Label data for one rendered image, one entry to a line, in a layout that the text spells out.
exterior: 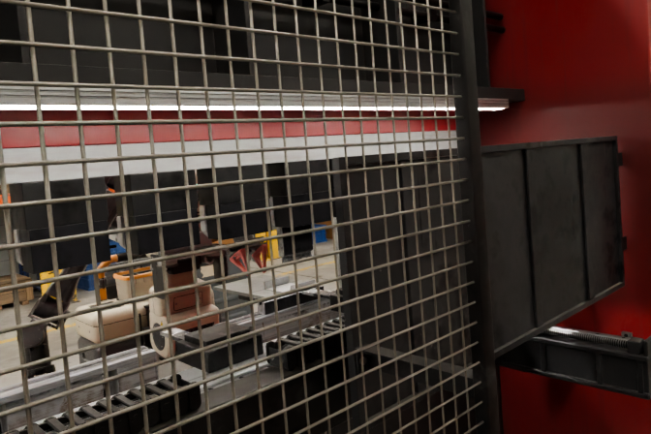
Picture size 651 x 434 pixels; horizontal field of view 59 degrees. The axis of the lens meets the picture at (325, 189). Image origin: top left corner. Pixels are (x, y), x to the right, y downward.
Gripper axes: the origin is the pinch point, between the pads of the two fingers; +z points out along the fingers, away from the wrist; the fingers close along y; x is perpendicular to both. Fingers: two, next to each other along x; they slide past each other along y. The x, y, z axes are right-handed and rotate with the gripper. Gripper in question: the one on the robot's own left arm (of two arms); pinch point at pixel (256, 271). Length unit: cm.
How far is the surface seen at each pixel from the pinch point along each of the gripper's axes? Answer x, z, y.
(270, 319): -16.3, 17.4, -12.4
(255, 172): -34.7, -13.5, -14.0
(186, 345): -36, 21, -45
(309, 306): -16.1, 17.2, 0.3
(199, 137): -39, -21, -28
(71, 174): -37, -15, -56
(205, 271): 221, -74, 112
